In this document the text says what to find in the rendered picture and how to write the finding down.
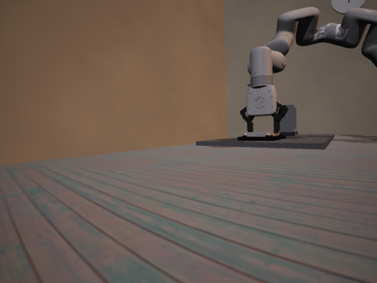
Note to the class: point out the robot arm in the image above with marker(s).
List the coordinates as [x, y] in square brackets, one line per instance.
[270, 59]

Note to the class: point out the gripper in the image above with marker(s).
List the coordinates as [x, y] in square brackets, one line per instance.
[262, 100]

